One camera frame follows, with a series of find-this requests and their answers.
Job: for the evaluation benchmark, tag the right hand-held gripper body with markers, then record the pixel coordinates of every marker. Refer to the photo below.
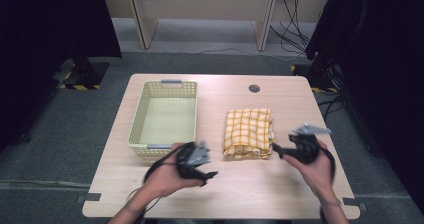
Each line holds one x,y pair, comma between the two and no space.
306,144

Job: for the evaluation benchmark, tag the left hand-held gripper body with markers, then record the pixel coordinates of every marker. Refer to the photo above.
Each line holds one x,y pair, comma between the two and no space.
193,157

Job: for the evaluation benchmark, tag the yellow checked cloth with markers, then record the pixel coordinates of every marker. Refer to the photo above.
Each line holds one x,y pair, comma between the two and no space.
248,134

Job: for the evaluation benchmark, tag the pale green perforated plastic basket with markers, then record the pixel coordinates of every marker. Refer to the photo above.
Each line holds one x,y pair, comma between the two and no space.
166,117

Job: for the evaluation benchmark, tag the person's right hand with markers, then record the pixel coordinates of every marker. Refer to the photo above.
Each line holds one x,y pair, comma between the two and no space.
316,174

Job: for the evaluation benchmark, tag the person's left hand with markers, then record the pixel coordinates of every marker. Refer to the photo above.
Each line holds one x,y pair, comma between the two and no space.
166,180

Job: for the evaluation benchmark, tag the black stand base striped tape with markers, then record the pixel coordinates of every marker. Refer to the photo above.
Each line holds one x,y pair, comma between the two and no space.
86,75
316,80

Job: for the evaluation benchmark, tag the black curtain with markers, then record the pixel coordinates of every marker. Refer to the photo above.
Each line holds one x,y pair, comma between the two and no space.
50,50
383,67

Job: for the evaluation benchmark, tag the black table leg bracket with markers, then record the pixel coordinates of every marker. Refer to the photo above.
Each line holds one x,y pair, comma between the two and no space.
355,204
90,197

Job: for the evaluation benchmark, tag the beige wooden desk frame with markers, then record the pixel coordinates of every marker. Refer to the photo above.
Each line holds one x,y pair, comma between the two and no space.
200,4

